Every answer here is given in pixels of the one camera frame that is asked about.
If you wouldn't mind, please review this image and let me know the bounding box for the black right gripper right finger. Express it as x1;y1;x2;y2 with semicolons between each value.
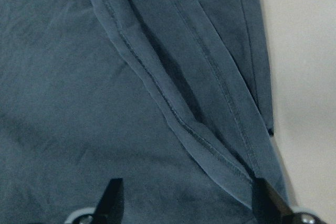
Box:
252;178;294;224

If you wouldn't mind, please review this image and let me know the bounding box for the black t-shirt with logo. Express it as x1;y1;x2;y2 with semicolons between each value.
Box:
1;0;287;223

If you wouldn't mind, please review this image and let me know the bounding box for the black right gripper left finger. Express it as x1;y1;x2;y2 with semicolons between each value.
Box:
94;178;123;224

